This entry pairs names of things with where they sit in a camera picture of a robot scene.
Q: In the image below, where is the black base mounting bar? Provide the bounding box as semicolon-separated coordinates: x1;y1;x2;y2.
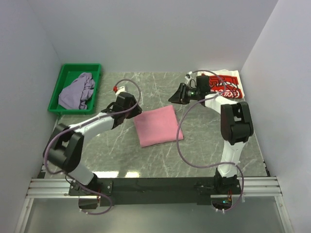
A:
69;176;243;206

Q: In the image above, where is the green plastic bin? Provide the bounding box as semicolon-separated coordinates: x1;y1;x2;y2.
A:
48;63;102;115

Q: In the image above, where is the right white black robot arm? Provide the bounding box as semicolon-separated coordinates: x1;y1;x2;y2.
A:
168;74;254;194

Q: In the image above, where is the pink t-shirt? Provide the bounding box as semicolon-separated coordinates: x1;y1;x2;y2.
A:
134;105;184;148

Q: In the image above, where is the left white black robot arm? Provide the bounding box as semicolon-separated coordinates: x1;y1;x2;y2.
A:
43;91;142;195

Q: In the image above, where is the lavender t-shirt in bin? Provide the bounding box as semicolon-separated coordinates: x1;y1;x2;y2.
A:
58;72;95;110

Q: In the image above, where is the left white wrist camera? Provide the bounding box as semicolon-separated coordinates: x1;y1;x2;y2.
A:
113;86;127;96

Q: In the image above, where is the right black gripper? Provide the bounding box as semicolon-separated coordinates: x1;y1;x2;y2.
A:
168;83;200;105

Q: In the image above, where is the folded red white Coca-Cola t-shirt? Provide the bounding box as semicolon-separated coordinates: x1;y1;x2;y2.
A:
197;69;244;99

